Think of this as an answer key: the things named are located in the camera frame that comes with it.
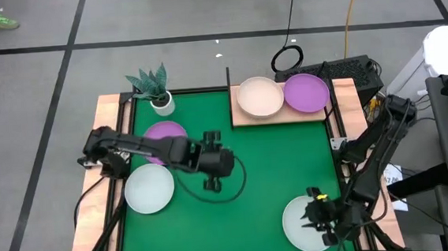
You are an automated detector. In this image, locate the white plate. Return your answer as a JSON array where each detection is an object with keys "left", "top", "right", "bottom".
[
  {"left": 280, "top": 193, "right": 336, "bottom": 251},
  {"left": 121, "top": 162, "right": 178, "bottom": 217}
]

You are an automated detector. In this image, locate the yellow hanging cable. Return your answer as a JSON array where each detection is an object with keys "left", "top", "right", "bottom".
[{"left": 340, "top": 0, "right": 368, "bottom": 59}]

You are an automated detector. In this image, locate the wooden board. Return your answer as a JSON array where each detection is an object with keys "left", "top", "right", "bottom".
[{"left": 226, "top": 58, "right": 342, "bottom": 130}]

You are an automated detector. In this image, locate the white plant pot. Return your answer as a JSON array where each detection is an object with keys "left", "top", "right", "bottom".
[{"left": 149, "top": 89, "right": 177, "bottom": 118}]

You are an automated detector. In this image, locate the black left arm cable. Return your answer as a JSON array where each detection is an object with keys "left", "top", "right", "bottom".
[{"left": 173, "top": 154, "right": 250, "bottom": 208}]

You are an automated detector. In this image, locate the purple plate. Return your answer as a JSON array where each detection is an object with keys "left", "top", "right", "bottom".
[
  {"left": 141, "top": 118, "right": 190, "bottom": 167},
  {"left": 282, "top": 71, "right": 332, "bottom": 116}
]

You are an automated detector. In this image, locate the beige plate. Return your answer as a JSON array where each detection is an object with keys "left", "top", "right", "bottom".
[{"left": 235, "top": 74, "right": 286, "bottom": 121}]

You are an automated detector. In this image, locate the white paper sheet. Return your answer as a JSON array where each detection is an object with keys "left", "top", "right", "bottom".
[{"left": 382, "top": 162, "right": 409, "bottom": 213}]

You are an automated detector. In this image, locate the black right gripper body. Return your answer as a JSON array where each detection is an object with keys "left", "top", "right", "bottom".
[{"left": 306, "top": 184, "right": 341, "bottom": 249}]

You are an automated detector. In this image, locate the white metal bracket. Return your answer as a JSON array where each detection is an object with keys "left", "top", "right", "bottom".
[{"left": 329, "top": 136, "right": 345, "bottom": 152}]

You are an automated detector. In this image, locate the green table mat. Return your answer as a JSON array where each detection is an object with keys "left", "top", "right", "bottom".
[{"left": 109, "top": 81, "right": 356, "bottom": 251}]

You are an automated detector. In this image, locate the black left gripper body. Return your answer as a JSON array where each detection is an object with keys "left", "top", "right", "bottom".
[{"left": 191, "top": 140, "right": 237, "bottom": 181}]

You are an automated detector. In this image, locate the green artificial plant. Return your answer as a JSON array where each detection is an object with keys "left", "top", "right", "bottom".
[{"left": 124, "top": 62, "right": 170, "bottom": 103}]

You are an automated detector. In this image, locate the black hanging cable with coil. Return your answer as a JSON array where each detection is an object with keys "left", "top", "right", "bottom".
[{"left": 265, "top": 0, "right": 306, "bottom": 75}]

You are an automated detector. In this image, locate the person's foot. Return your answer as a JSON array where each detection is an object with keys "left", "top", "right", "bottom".
[{"left": 0, "top": 10, "right": 21, "bottom": 31}]

